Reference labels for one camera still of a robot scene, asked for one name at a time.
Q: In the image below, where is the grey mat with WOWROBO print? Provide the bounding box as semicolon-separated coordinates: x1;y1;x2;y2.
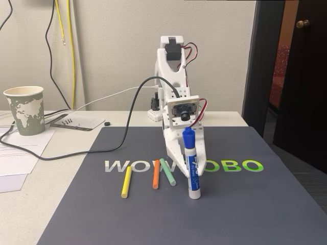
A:
37;126;327;245

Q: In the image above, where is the green chalk stick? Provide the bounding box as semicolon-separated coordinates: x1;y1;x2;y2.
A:
158;158;177;187

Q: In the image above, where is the dark wooden door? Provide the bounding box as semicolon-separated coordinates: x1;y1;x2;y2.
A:
273;0;327;174

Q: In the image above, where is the white cable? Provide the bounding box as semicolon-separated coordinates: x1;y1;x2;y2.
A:
43;86;160;118

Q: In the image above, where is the blue dry erase marker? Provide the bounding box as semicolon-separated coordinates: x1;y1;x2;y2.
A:
181;127;202;200

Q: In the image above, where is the white printed paper sheet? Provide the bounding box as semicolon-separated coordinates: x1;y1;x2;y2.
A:
0;126;57;177

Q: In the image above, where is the camera module in white frame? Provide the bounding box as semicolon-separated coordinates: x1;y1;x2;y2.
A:
167;95;200;128

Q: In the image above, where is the yellow chalk stick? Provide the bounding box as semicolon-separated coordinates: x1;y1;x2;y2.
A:
121;165;133;199

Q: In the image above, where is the thin black wall cable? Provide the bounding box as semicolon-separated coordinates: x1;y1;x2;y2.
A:
45;0;72;110

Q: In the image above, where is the paper cup with world map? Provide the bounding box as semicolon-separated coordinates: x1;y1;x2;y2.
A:
3;86;46;136

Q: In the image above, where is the blank white paper sheet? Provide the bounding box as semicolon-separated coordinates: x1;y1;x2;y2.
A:
0;173;28;193

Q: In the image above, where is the orange chalk stick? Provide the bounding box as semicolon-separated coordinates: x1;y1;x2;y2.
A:
152;159;160;190

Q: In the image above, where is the grey door frame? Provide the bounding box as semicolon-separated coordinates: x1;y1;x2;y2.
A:
241;0;286;138

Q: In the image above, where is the short yellow wire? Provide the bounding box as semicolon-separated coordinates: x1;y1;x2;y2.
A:
54;0;66;46

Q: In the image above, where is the lined notepad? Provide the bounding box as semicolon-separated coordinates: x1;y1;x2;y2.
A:
50;114;106;132

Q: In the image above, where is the black camera cable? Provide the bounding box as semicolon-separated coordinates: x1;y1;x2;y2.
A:
0;76;181;161

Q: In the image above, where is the red upholstered chair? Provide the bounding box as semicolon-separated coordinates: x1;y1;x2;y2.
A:
268;44;291;108

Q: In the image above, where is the black cable loop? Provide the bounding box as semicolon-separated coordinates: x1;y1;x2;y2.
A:
0;0;13;31

